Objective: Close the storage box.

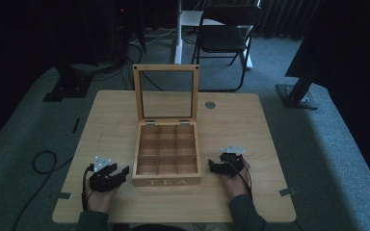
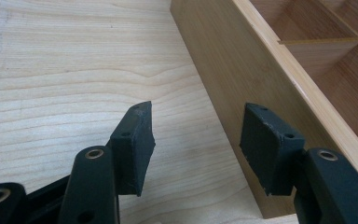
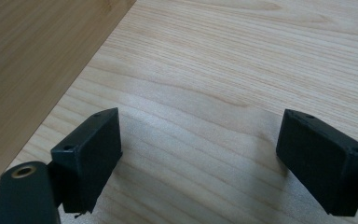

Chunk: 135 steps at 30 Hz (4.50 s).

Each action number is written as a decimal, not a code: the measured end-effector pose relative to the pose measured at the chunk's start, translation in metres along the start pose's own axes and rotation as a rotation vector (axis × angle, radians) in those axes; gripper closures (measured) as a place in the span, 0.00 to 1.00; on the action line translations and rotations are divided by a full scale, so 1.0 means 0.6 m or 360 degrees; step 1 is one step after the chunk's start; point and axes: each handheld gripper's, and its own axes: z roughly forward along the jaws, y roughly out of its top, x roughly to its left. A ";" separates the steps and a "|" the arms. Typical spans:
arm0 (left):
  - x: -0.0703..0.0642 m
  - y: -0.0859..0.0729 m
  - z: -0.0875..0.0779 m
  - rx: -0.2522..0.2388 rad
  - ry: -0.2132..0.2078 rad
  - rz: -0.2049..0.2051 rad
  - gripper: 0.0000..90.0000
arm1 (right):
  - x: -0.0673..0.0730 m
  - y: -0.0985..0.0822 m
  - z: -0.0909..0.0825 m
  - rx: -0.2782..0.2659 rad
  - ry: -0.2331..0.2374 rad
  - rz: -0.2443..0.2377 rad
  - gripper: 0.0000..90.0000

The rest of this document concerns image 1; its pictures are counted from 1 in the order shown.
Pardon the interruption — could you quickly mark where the black folding chair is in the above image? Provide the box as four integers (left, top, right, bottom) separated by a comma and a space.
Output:
191, 4, 264, 93

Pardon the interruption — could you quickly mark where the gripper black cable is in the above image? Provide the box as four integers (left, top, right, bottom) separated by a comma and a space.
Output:
226, 161, 253, 201
81, 164, 96, 212

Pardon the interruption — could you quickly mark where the white floor cable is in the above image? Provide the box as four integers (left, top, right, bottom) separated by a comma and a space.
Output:
130, 27, 178, 45

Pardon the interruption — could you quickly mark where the wooden compartment box with lid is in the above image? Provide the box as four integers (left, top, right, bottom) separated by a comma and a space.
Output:
131, 64, 202, 188

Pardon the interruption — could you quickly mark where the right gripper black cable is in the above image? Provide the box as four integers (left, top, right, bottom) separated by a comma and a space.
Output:
226, 161, 253, 201

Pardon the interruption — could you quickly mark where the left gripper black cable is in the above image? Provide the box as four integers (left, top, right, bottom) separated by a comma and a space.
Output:
81, 164, 96, 212

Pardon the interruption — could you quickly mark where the dark curtain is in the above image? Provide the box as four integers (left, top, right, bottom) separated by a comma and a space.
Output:
256, 0, 324, 40

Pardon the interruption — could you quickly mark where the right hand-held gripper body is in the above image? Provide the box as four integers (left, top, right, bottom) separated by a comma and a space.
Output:
220, 144, 247, 178

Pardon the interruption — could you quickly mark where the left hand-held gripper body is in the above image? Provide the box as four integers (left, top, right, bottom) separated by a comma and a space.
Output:
88, 155, 120, 193

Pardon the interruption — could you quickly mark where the person's right hand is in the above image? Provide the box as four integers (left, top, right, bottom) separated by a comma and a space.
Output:
221, 159, 252, 198

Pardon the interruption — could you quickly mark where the black tape strip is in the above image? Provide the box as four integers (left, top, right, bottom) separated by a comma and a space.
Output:
71, 117, 81, 135

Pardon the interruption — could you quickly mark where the person's left hand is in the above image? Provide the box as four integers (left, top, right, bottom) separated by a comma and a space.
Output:
84, 182, 120, 215

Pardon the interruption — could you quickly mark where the black stand with base plate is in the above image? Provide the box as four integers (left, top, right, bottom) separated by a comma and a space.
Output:
42, 63, 94, 103
275, 41, 328, 111

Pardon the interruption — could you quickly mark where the black floor cable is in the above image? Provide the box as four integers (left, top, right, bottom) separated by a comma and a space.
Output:
121, 41, 165, 92
12, 150, 75, 231

